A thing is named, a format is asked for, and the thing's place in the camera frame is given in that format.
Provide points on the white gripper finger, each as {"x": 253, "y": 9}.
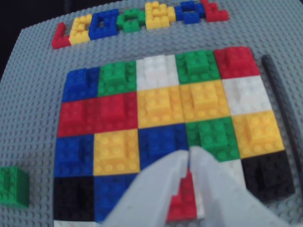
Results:
{"x": 146, "y": 201}
{"x": 225, "y": 203}

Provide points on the green brick cube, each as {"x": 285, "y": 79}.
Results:
{"x": 13, "y": 186}
{"x": 213, "y": 134}
{"x": 196, "y": 68}
{"x": 116, "y": 78}

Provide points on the red brick cube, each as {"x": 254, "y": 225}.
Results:
{"x": 182, "y": 205}
{"x": 236, "y": 61}
{"x": 116, "y": 113}
{"x": 75, "y": 118}

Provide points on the blue brick cube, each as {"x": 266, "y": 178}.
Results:
{"x": 75, "y": 82}
{"x": 73, "y": 156}
{"x": 106, "y": 196}
{"x": 161, "y": 139}

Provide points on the black brick cube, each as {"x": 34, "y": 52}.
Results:
{"x": 267, "y": 175}
{"x": 73, "y": 198}

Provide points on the yellow brick cube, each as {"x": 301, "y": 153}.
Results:
{"x": 203, "y": 101}
{"x": 158, "y": 106}
{"x": 116, "y": 151}
{"x": 258, "y": 134}

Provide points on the white brick cube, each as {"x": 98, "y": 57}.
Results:
{"x": 156, "y": 73}
{"x": 75, "y": 224}
{"x": 246, "y": 94}

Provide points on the dark grey brick strip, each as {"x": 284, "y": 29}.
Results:
{"x": 270, "y": 68}

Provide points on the grey studded baseplate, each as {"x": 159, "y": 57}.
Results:
{"x": 35, "y": 106}

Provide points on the green brick letter o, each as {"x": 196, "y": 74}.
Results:
{"x": 129, "y": 29}

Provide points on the yellow brick letter e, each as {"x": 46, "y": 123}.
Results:
{"x": 79, "y": 37}

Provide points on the yellow brick letter b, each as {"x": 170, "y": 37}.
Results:
{"x": 151, "y": 22}

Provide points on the red brick letter L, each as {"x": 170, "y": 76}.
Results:
{"x": 58, "y": 41}

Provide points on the blue brick letter o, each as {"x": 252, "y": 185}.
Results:
{"x": 189, "y": 19}

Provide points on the red brick letter t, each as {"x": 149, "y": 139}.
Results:
{"x": 213, "y": 15}

